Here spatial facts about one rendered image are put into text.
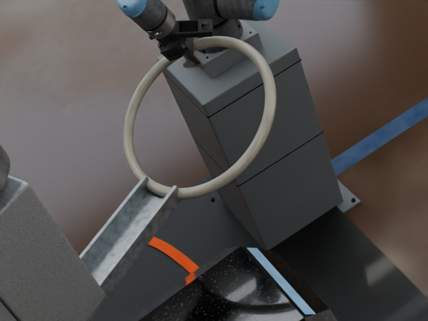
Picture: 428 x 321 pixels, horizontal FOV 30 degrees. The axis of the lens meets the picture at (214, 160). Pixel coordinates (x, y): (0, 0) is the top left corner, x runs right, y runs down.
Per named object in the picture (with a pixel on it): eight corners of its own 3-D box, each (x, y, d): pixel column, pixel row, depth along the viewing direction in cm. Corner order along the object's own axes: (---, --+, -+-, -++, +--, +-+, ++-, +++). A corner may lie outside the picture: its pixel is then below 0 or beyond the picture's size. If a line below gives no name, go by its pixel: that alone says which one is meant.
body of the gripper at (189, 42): (170, 41, 236) (148, 20, 226) (195, 32, 232) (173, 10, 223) (171, 63, 232) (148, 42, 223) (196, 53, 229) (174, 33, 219)
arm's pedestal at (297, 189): (207, 201, 363) (139, 58, 307) (297, 144, 371) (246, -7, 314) (263, 268, 327) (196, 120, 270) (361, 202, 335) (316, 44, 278)
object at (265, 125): (234, 221, 204) (228, 218, 202) (101, 176, 233) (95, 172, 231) (305, 53, 212) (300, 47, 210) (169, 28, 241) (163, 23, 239)
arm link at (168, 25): (167, -2, 219) (168, 27, 215) (176, 7, 223) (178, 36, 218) (140, 9, 223) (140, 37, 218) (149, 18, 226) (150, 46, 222)
